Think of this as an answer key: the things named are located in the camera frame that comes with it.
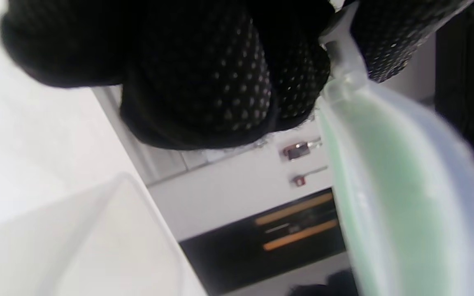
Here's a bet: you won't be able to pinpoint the clear plastic airtight container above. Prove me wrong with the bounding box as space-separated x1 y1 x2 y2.
0 172 209 296

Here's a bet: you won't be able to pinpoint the person's left hand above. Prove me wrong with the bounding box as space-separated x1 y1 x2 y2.
0 0 474 150

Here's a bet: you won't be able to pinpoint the person's right hand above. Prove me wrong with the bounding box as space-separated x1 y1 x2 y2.
288 269 359 296

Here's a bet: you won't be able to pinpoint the clear lid with green seal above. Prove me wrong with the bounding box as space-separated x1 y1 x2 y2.
316 2 474 296

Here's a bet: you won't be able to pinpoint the red wall alarm box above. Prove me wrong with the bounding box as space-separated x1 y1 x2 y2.
283 141 312 162

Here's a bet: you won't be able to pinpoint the black wall panel orange stripes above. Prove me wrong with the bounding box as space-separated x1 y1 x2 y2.
179 187 346 296

